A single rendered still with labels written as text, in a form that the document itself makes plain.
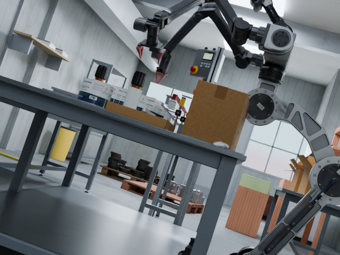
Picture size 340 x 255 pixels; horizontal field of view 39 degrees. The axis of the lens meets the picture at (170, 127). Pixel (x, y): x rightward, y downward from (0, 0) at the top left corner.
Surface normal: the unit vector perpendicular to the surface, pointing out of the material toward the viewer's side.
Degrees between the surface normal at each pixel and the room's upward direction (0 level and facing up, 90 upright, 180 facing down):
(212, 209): 90
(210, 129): 90
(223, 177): 90
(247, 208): 90
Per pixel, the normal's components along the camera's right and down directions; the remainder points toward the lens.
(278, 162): -0.18, -0.11
